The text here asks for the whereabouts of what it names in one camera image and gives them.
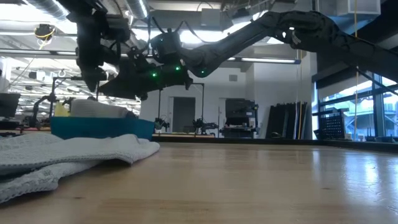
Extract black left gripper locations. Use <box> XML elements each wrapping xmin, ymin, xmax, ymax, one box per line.
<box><xmin>76</xmin><ymin>30</ymin><xmax>108</xmax><ymax>93</ymax></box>

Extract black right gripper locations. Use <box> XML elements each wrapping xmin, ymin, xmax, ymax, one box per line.
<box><xmin>98</xmin><ymin>60</ymin><xmax>194</xmax><ymax>101</ymax></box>

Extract grey waffle microfiber towel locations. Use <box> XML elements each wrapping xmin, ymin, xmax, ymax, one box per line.
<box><xmin>0</xmin><ymin>133</ymin><xmax>161</xmax><ymax>205</ymax></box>
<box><xmin>69</xmin><ymin>98</ymin><xmax>138</xmax><ymax>119</ymax></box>

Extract pale green microfiber towel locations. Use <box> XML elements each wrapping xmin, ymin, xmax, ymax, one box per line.
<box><xmin>53</xmin><ymin>100</ymin><xmax>72</xmax><ymax>118</ymax></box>

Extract blue plastic bin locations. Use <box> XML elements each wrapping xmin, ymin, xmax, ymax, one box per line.
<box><xmin>50</xmin><ymin>116</ymin><xmax>155</xmax><ymax>141</ymax></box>

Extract dark background monitor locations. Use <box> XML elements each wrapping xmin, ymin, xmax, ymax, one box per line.
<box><xmin>0</xmin><ymin>92</ymin><xmax>22</xmax><ymax>119</ymax></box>

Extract grey ceiling box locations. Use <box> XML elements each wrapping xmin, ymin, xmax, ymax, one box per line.
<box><xmin>200</xmin><ymin>8</ymin><xmax>223</xmax><ymax>27</ymax></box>

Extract long ceiling light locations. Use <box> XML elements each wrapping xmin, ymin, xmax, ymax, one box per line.
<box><xmin>226</xmin><ymin>56</ymin><xmax>302</xmax><ymax>65</ymax></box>

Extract leaning black panels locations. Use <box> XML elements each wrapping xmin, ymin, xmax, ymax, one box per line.
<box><xmin>265</xmin><ymin>101</ymin><xmax>309</xmax><ymax>140</ymax></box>

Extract black pegboard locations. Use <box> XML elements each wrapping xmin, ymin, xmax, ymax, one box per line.
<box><xmin>313</xmin><ymin>113</ymin><xmax>347</xmax><ymax>141</ymax></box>

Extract white ceiling unit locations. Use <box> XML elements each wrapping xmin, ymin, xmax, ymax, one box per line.
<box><xmin>336</xmin><ymin>0</ymin><xmax>382</xmax><ymax>17</ymax></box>

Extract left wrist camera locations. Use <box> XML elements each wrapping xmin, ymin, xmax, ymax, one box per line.
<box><xmin>99</xmin><ymin>14</ymin><xmax>132</xmax><ymax>43</ymax></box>

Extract yellow ceiling cable reel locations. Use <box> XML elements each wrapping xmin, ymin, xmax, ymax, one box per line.
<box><xmin>34</xmin><ymin>24</ymin><xmax>57</xmax><ymax>42</ymax></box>

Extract silver ceiling duct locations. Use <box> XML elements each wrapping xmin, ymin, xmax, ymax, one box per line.
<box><xmin>25</xmin><ymin>0</ymin><xmax>71</xmax><ymax>21</ymax></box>
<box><xmin>125</xmin><ymin>0</ymin><xmax>149</xmax><ymax>20</ymax></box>

